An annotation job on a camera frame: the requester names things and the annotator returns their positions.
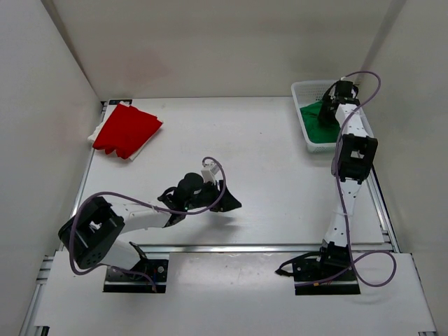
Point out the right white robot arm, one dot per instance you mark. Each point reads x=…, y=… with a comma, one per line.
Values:
x=354, y=153

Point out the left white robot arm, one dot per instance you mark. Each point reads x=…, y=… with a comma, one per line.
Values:
x=100, y=223

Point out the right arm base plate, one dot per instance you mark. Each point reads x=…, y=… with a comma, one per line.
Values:
x=310, y=277

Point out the white t shirt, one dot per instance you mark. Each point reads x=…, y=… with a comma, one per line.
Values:
x=93, y=137

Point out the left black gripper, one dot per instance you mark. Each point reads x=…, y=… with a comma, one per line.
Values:
x=227, y=203

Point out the white plastic basket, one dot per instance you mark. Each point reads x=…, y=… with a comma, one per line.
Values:
x=307, y=97

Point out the green item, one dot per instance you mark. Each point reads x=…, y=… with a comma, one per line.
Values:
x=318, y=134

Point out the red t shirt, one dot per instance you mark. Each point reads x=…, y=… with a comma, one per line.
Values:
x=126, y=129

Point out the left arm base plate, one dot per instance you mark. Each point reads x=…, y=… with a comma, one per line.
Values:
x=149, y=276

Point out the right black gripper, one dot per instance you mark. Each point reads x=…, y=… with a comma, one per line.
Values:
x=326, y=118

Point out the black label on table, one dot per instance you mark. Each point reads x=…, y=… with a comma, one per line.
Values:
x=120, y=101

